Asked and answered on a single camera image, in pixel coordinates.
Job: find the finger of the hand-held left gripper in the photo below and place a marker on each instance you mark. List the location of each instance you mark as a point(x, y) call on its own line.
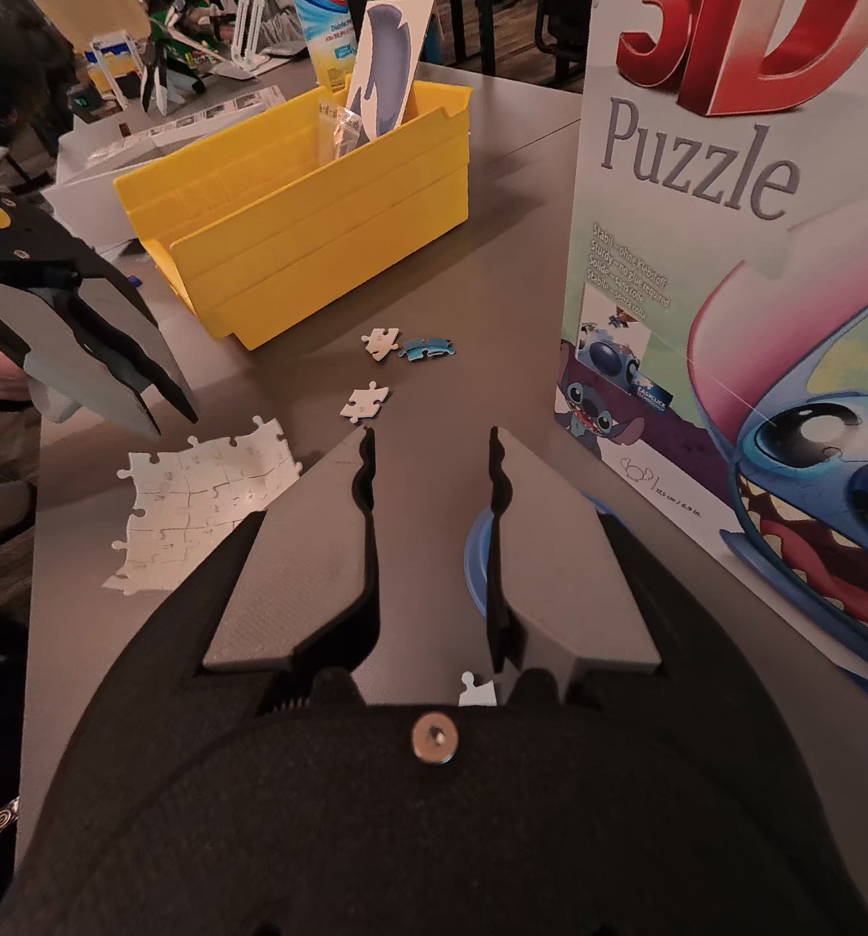
point(61, 351)
point(134, 344)

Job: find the white cardboard box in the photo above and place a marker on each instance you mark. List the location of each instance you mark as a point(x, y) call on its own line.
point(90, 161)

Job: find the wipes canister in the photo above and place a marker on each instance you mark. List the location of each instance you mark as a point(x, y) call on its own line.
point(324, 51)

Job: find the blue printed puzzle piece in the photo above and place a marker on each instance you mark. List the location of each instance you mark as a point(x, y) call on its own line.
point(426, 348)

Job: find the blue white printed card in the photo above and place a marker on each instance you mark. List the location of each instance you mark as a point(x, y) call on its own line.
point(386, 66)

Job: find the white assembled puzzle ball section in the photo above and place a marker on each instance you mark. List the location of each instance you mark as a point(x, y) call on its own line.
point(185, 504)

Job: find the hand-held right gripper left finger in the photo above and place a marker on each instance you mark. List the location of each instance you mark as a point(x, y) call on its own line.
point(295, 578)

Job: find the blue round plastic stand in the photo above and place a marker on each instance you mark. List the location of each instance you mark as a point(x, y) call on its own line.
point(476, 563)

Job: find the printed cardboard puzzle box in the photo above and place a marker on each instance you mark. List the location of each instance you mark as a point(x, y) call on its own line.
point(697, 256)

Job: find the clear plastic bag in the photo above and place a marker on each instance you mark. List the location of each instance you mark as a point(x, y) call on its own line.
point(342, 128)

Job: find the single pointed white puzzle piece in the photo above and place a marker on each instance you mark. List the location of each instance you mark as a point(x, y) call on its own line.
point(380, 344)

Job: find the yellow plastic bin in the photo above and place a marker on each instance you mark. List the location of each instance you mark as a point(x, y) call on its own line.
point(295, 241)

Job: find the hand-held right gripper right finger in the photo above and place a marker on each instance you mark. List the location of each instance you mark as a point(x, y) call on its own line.
point(572, 585)

